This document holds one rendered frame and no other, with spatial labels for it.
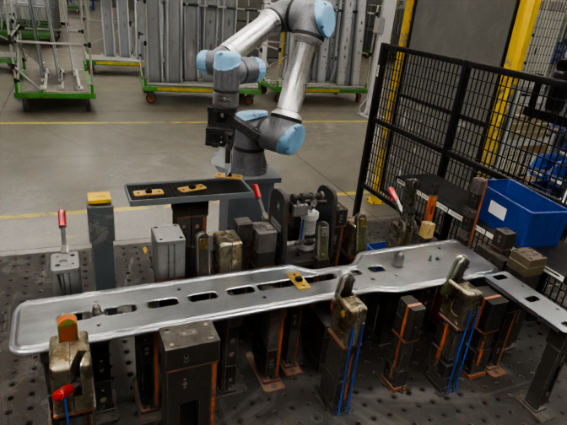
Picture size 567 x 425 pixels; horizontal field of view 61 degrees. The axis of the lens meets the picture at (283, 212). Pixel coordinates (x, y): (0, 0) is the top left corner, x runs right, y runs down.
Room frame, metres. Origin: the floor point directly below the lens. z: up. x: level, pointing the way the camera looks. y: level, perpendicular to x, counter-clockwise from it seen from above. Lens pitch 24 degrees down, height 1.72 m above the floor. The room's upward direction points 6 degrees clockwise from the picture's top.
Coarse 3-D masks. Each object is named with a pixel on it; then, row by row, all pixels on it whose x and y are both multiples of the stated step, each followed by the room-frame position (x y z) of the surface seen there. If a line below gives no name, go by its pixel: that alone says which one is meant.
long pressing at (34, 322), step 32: (384, 256) 1.35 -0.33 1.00; (416, 256) 1.37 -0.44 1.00; (448, 256) 1.39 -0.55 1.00; (480, 256) 1.42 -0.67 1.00; (128, 288) 1.03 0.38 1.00; (160, 288) 1.05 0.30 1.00; (192, 288) 1.06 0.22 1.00; (224, 288) 1.08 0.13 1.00; (256, 288) 1.09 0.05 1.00; (288, 288) 1.11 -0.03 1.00; (320, 288) 1.12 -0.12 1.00; (384, 288) 1.16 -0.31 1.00; (416, 288) 1.18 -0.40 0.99; (32, 320) 0.87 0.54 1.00; (96, 320) 0.89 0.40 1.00; (128, 320) 0.90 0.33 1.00; (160, 320) 0.92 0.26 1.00; (192, 320) 0.93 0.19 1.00; (32, 352) 0.78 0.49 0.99
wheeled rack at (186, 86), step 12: (144, 0) 7.45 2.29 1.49; (264, 0) 8.11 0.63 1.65; (144, 12) 7.45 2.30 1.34; (144, 24) 7.45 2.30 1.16; (144, 36) 7.45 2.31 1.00; (144, 48) 7.45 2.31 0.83; (144, 60) 7.45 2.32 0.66; (144, 72) 7.45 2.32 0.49; (144, 84) 7.44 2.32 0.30; (156, 84) 7.60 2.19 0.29; (168, 84) 7.67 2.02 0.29; (180, 84) 7.74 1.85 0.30; (192, 84) 7.81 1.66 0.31; (204, 84) 7.88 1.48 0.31; (240, 84) 8.32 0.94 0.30; (252, 84) 8.41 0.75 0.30; (252, 96) 8.12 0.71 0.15
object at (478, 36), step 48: (432, 0) 4.06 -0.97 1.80; (480, 0) 3.58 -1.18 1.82; (528, 0) 3.18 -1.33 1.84; (432, 48) 3.95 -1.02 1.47; (480, 48) 3.48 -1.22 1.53; (432, 96) 3.85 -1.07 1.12; (480, 96) 3.39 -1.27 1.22; (384, 144) 4.28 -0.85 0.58; (480, 144) 3.28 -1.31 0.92; (384, 192) 4.18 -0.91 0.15
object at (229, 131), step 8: (208, 112) 1.41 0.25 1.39; (216, 112) 1.39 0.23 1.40; (224, 112) 1.38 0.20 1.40; (232, 112) 1.39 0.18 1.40; (208, 120) 1.41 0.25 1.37; (216, 120) 1.40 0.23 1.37; (224, 120) 1.39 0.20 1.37; (208, 128) 1.38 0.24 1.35; (216, 128) 1.38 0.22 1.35; (224, 128) 1.39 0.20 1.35; (232, 128) 1.39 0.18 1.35; (208, 136) 1.38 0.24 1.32; (216, 136) 1.38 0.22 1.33; (224, 136) 1.38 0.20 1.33; (232, 136) 1.38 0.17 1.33; (208, 144) 1.37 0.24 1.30; (216, 144) 1.38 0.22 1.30; (224, 144) 1.38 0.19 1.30; (232, 144) 1.38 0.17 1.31
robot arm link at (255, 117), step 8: (240, 112) 1.73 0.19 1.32; (248, 112) 1.73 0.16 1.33; (256, 112) 1.73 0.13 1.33; (264, 112) 1.73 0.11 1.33; (248, 120) 1.70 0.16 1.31; (256, 120) 1.70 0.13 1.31; (240, 136) 1.71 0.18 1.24; (240, 144) 1.71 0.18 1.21; (248, 144) 1.70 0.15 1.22; (256, 144) 1.69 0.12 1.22
